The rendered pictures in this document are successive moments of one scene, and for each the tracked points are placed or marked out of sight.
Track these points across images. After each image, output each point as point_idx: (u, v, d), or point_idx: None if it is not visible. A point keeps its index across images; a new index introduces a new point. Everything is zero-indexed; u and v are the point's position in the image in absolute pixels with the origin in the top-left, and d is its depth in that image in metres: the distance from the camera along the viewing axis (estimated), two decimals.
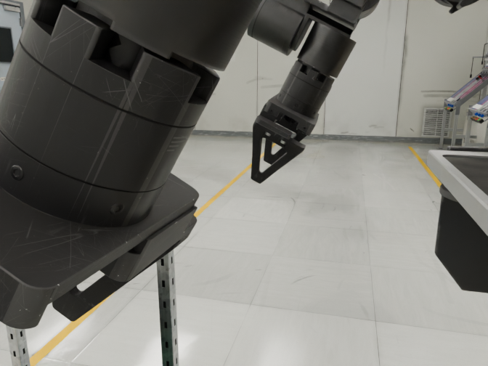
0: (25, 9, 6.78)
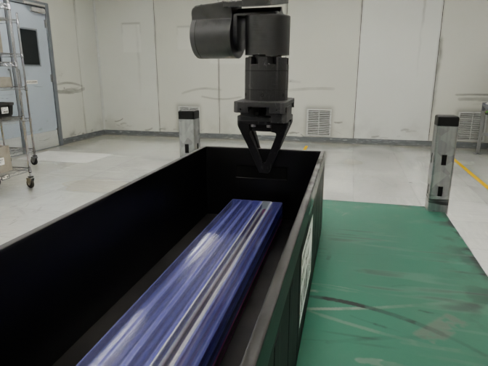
0: (49, 11, 6.61)
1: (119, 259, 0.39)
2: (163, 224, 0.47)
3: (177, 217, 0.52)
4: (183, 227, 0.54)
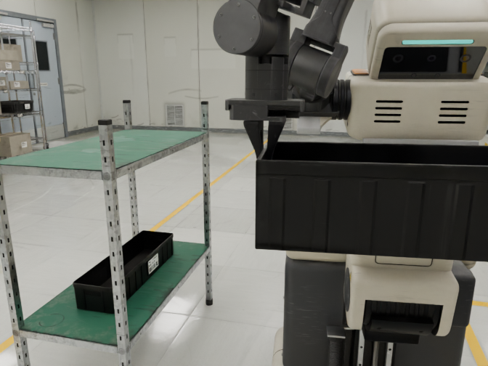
0: (57, 25, 8.00)
1: (468, 224, 0.47)
2: (388, 216, 0.49)
3: (342, 224, 0.49)
4: (325, 239, 0.50)
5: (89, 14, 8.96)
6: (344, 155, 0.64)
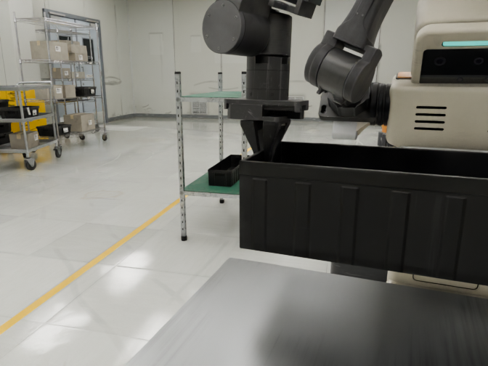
0: (100, 25, 9.24)
1: (459, 242, 0.43)
2: (372, 225, 0.46)
3: (323, 230, 0.48)
4: (306, 244, 0.49)
5: (125, 15, 10.19)
6: (356, 157, 0.61)
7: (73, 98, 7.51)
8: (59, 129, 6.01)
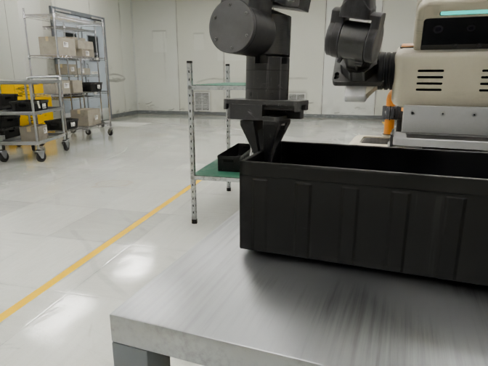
0: (104, 22, 9.36)
1: (459, 242, 0.43)
2: (372, 225, 0.46)
3: (323, 230, 0.48)
4: (306, 244, 0.49)
5: (128, 13, 10.32)
6: (356, 157, 0.61)
7: (79, 94, 7.63)
8: (67, 123, 6.13)
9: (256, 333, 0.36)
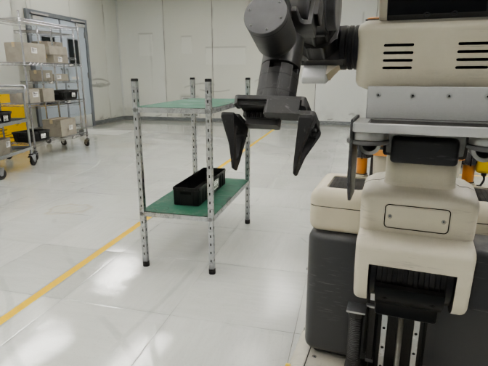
0: (87, 25, 8.95)
1: None
2: None
3: None
4: None
5: (113, 15, 9.91)
6: None
7: None
8: (36, 135, 5.72)
9: None
